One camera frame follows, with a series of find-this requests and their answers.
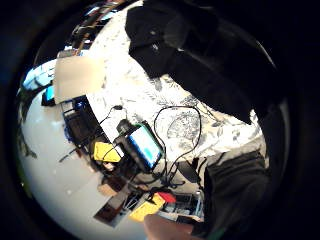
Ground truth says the clear plastic container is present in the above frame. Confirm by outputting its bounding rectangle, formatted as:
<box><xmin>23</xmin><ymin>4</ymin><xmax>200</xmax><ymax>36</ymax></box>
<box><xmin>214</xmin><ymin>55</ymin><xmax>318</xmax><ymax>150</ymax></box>
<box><xmin>165</xmin><ymin>192</ymin><xmax>205</xmax><ymax>219</ymax></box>

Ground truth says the black power adapter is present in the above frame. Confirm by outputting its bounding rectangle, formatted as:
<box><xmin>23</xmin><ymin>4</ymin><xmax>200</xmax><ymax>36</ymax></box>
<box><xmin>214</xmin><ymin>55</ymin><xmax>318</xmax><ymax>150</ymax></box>
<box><xmin>177</xmin><ymin>159</ymin><xmax>202</xmax><ymax>184</ymax></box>

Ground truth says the small red box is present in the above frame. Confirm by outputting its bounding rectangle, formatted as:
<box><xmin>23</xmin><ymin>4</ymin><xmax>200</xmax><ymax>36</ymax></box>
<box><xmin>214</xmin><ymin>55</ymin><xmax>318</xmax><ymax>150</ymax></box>
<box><xmin>156</xmin><ymin>191</ymin><xmax>177</xmax><ymax>204</ymax></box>

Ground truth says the black phone with blue screen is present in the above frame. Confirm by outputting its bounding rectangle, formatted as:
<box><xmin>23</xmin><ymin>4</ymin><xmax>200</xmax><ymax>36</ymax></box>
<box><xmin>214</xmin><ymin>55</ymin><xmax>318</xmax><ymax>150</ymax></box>
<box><xmin>124</xmin><ymin>121</ymin><xmax>165</xmax><ymax>173</ymax></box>

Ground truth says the brown cardboard box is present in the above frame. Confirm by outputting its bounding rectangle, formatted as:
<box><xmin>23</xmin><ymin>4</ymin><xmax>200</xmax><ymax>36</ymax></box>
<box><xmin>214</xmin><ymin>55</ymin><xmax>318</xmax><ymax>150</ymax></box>
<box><xmin>97</xmin><ymin>182</ymin><xmax>118</xmax><ymax>197</ymax></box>

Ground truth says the white grey floral tablecloth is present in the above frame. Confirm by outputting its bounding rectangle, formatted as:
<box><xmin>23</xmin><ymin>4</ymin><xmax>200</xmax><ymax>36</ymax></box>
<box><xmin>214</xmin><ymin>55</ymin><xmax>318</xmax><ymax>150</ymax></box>
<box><xmin>84</xmin><ymin>1</ymin><xmax>268</xmax><ymax>174</ymax></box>

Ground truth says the small blue lit screen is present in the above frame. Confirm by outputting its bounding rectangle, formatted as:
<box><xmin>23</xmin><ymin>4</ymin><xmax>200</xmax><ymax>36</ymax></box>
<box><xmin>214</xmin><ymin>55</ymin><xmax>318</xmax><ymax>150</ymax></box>
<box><xmin>41</xmin><ymin>84</ymin><xmax>57</xmax><ymax>108</ymax></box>

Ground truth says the wooden shelf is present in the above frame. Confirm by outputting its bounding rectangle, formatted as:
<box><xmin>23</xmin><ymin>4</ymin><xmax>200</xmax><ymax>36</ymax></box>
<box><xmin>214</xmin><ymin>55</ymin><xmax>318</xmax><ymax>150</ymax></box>
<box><xmin>69</xmin><ymin>1</ymin><xmax>116</xmax><ymax>54</ymax></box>

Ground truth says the black cable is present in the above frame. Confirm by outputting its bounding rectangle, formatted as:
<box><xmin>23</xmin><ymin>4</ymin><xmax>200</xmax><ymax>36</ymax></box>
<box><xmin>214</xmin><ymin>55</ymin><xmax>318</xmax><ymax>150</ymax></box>
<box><xmin>152</xmin><ymin>105</ymin><xmax>203</xmax><ymax>186</ymax></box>

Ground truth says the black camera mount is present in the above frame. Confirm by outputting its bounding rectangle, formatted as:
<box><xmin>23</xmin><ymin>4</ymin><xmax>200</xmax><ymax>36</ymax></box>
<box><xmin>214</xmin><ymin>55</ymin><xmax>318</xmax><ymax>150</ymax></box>
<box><xmin>115</xmin><ymin>118</ymin><xmax>135</xmax><ymax>137</ymax></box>

